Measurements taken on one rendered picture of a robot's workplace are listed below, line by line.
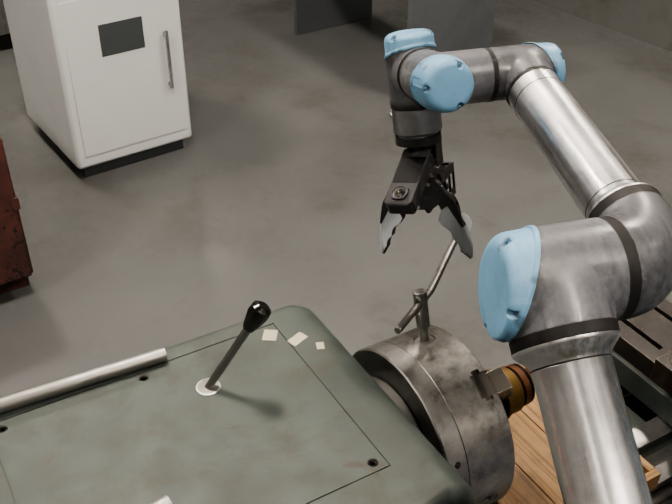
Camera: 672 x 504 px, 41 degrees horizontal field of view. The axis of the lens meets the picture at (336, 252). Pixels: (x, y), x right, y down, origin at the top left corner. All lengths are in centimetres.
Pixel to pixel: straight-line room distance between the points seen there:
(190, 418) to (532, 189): 322
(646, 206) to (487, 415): 49
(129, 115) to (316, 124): 103
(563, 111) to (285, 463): 59
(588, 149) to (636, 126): 395
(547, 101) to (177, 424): 67
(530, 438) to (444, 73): 84
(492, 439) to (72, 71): 316
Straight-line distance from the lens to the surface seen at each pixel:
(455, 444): 138
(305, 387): 133
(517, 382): 158
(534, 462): 177
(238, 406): 131
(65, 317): 360
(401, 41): 132
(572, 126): 117
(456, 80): 123
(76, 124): 432
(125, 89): 435
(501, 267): 95
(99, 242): 400
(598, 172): 111
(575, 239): 97
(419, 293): 141
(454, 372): 141
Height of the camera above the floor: 217
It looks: 35 degrees down
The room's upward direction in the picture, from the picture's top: straight up
